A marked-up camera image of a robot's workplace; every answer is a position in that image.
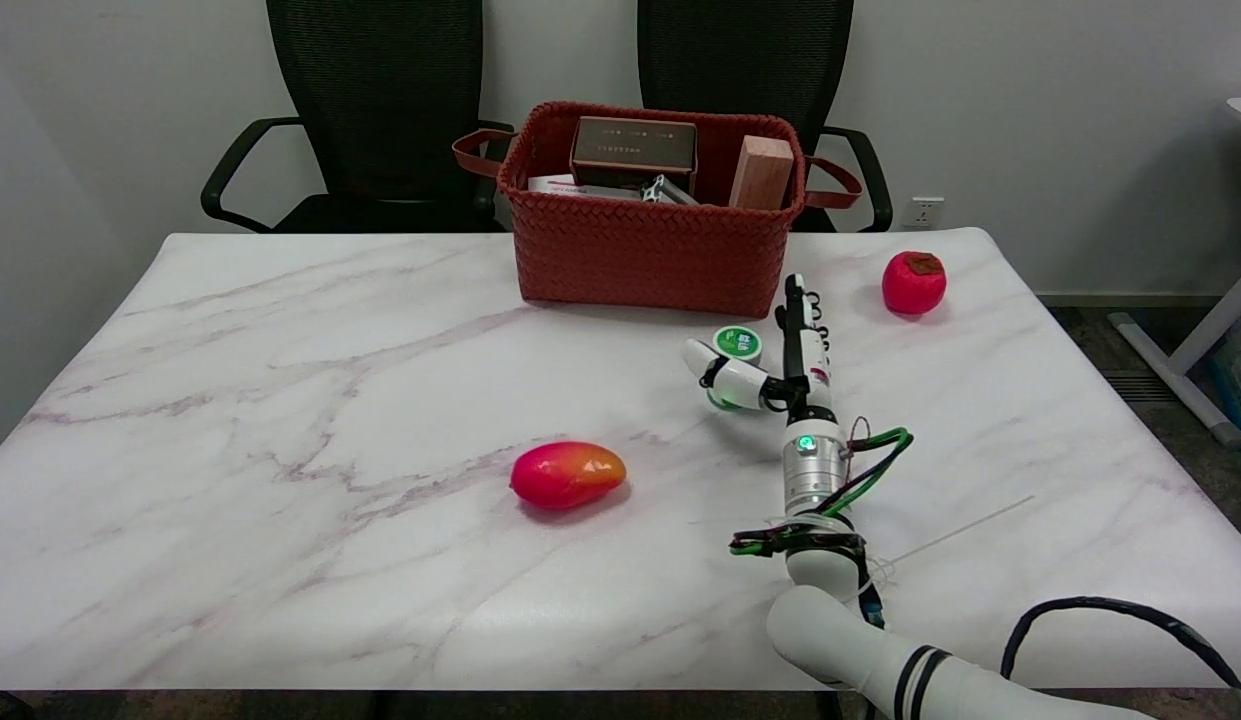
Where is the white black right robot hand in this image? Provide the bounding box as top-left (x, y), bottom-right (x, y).
top-left (682, 274), bottom-right (839, 423)

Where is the green gum jar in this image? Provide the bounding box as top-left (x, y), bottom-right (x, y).
top-left (707, 325), bottom-right (764, 413)

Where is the red persimmon toy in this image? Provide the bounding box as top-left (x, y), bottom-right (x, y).
top-left (881, 250), bottom-right (949, 319)

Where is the red woven basket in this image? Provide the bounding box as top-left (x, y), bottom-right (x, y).
top-left (452, 100), bottom-right (864, 319)

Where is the light wooden block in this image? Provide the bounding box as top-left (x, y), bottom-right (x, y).
top-left (728, 135), bottom-right (795, 211)

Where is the long white zip tie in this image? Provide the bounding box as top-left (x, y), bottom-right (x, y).
top-left (883, 495), bottom-right (1037, 567)

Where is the red orange mango toy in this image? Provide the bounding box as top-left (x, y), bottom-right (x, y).
top-left (509, 441), bottom-right (628, 511)

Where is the dark brown box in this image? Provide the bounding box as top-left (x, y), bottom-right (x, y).
top-left (570, 116), bottom-right (699, 196)

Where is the white flat box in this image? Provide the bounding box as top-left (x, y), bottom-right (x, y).
top-left (527, 174), bottom-right (646, 201)

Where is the black mesh office chair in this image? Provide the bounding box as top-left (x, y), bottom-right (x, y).
top-left (637, 0), bottom-right (894, 233)
top-left (200, 0), bottom-right (516, 234)

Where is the green and black cable bundle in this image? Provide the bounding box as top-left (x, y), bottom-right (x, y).
top-left (730, 425), bottom-right (915, 629)

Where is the thick black cable loop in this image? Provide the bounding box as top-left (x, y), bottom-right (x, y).
top-left (1000, 597), bottom-right (1241, 720)

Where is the white desk frame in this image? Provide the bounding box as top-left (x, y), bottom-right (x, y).
top-left (1108, 97), bottom-right (1241, 448)

